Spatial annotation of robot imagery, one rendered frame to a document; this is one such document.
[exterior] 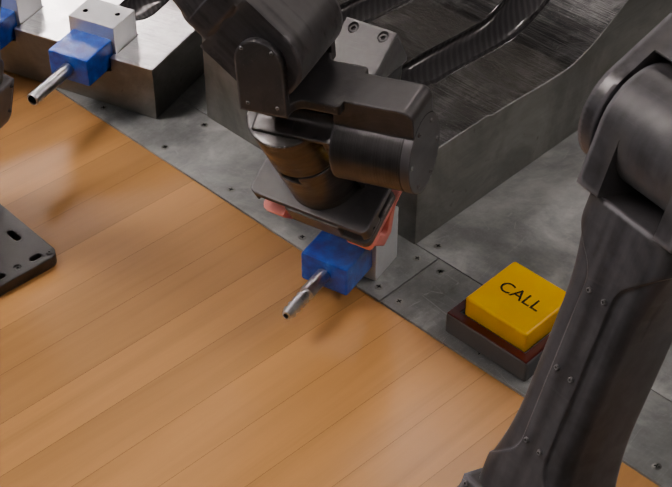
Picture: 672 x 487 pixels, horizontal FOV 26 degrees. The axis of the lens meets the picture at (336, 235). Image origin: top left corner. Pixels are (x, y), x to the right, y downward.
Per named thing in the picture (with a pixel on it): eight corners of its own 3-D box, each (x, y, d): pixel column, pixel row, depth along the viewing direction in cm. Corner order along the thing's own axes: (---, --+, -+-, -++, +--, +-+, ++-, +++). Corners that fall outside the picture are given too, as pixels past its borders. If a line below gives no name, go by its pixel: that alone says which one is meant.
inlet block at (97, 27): (59, 132, 129) (51, 82, 125) (13, 117, 131) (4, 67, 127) (140, 58, 138) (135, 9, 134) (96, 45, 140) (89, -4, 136)
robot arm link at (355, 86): (449, 148, 103) (447, 0, 95) (404, 220, 97) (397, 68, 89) (302, 118, 107) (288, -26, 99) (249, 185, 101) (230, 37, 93)
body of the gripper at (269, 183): (294, 128, 113) (265, 83, 107) (409, 170, 109) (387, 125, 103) (255, 200, 112) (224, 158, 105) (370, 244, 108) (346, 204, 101)
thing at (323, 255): (314, 353, 112) (313, 302, 109) (259, 329, 114) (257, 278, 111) (397, 256, 121) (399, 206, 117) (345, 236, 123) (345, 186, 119)
